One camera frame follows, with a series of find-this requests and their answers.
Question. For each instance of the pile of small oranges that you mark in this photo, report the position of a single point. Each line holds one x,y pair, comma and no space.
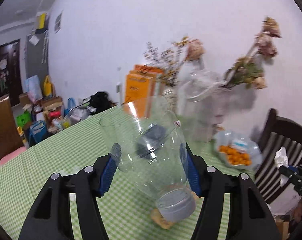
234,156

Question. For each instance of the pink vase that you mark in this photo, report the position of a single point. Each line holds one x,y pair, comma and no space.
228,105

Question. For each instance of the green checked tablecloth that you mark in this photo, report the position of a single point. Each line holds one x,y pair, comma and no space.
53,155

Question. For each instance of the white paper sheet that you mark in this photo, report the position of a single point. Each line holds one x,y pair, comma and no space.
33,40

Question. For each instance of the person's right hand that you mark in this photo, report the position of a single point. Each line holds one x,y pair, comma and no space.
300,210

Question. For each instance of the yellow tote bag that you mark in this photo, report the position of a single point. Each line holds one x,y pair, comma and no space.
47,87

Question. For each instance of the dried pink roses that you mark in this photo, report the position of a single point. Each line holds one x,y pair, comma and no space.
248,72

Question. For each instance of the yellow box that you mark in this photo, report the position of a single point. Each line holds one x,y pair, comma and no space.
41,21

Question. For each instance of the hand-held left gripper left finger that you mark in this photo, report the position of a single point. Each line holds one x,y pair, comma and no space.
109,175

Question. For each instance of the light blue pink bag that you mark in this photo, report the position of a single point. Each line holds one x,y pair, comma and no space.
33,88

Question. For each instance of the white umbrella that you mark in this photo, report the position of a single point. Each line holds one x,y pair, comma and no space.
45,47

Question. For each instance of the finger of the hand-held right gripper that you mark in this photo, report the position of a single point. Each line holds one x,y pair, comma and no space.
290,172

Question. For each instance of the white blue packet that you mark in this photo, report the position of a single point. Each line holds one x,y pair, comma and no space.
239,145

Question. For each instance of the white electric toothbrush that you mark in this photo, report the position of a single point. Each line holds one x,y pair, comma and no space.
118,87

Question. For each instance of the green bag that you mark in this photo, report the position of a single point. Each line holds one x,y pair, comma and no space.
24,118

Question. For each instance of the dark brown door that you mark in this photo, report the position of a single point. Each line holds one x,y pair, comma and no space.
10,62

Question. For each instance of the small cardboard box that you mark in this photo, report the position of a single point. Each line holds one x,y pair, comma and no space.
282,227

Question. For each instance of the grey cabinet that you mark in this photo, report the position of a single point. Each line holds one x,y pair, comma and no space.
35,60

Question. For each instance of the floral patterned vase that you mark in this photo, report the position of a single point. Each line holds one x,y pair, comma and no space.
169,96

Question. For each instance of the small black box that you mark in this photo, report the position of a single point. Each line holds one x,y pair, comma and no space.
156,132

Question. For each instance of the clear plastic jug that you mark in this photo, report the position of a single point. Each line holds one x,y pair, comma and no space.
198,92

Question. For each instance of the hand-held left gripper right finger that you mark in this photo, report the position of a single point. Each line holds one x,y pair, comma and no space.
192,175

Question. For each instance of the dark wooden chair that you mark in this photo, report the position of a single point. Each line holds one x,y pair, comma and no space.
273,130

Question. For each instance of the blue striped bag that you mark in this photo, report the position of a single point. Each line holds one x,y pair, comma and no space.
38,131

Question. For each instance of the clear glass bowl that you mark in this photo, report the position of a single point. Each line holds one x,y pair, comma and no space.
253,152

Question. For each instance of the black bag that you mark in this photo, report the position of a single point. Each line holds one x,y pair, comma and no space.
99,102

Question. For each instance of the white tissue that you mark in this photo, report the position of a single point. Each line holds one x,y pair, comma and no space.
281,157

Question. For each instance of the clear plastic bottle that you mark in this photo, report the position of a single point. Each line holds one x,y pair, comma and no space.
153,170

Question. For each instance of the tan cracker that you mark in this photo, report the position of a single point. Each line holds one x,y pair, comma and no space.
161,221

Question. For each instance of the pink stool cushion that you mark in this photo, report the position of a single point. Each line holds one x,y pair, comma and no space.
13,156

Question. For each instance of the dried branch flowers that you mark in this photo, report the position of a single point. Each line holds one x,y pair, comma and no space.
166,62

